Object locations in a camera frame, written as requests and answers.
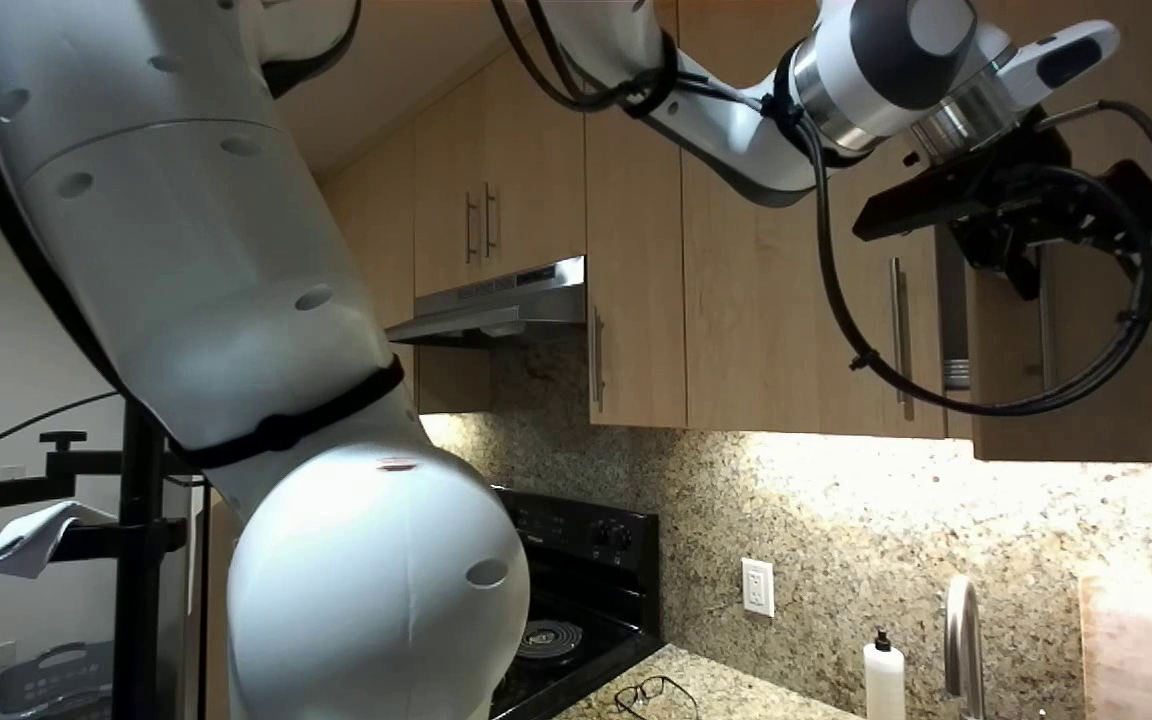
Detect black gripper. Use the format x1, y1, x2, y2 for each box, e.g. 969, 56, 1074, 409
949, 134, 1152, 302

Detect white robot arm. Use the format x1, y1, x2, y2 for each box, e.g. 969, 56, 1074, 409
0, 0, 1152, 720

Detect narrow wooden cabinet door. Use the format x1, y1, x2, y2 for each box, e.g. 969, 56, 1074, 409
589, 117, 684, 427

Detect wooden cutting board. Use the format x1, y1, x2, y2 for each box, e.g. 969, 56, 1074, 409
1080, 571, 1152, 720

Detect chrome kitchen faucet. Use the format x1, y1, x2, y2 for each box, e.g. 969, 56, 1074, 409
942, 576, 987, 720

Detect white soap dispenser bottle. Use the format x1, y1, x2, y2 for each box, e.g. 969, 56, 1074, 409
864, 632, 907, 720

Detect stainless range hood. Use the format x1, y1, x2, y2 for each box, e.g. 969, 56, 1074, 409
388, 255, 589, 343

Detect wooden cabinets above hood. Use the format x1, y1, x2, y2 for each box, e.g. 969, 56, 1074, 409
414, 56, 583, 292

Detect black stove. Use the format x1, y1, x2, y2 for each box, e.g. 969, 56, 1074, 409
488, 494, 659, 720

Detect eyeglasses on counter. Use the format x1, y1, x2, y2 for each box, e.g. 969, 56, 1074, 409
612, 678, 699, 720

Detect dark plastic basket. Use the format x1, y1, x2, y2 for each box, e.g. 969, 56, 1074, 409
0, 643, 113, 720

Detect crumpled white paper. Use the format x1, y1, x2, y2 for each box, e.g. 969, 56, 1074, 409
0, 500, 109, 582

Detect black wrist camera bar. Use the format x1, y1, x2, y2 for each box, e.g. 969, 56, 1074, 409
853, 137, 1070, 241

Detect wooden cabinet door with handle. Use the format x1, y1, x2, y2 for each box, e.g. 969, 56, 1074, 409
678, 148, 942, 435

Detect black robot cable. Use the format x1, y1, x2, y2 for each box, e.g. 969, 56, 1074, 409
488, 0, 1152, 419

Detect white wall outlet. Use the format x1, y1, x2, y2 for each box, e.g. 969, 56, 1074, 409
740, 559, 777, 616

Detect black metal stand frame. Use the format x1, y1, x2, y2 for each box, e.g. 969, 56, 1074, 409
0, 406, 187, 720

